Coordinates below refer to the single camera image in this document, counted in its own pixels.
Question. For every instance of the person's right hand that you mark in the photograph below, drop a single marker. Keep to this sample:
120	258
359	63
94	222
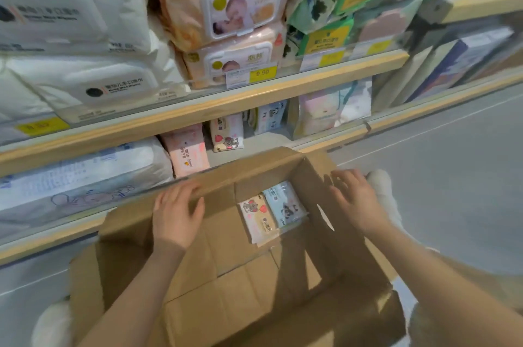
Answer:
359	204

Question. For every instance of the person's left hand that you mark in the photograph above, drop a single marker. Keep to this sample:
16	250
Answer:
175	220

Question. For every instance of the blue panda print wipes pack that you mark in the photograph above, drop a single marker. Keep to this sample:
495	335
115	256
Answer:
286	204

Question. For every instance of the cream elephant print wipes pack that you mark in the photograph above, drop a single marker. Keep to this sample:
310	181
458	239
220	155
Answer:
257	218
226	134

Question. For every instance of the brown cardboard box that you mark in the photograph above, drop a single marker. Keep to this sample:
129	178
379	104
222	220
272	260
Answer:
245	293

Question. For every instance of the wooden store shelving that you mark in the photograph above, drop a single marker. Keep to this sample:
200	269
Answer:
204	110

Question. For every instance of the white wet wipes packet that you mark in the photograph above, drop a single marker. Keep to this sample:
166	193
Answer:
61	12
102	85
16	106

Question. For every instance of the person's right forearm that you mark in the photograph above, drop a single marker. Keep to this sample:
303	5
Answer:
441	289

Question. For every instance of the person's left forearm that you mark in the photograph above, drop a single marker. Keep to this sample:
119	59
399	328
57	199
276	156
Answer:
135	302

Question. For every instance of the neighbouring wooden shelf unit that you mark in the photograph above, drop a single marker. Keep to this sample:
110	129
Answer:
482	6

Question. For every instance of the white sock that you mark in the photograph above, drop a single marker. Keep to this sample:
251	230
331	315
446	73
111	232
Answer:
402	228

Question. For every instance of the white pack with blue print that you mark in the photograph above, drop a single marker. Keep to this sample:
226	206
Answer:
81	179

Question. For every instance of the yellow price tag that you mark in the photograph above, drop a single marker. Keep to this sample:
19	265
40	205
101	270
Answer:
379	47
261	72
41	127
331	57

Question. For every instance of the beige shorts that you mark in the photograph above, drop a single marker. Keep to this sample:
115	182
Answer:
506	289

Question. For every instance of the grey metal shelf bracket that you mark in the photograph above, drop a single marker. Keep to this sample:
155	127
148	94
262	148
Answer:
435	8

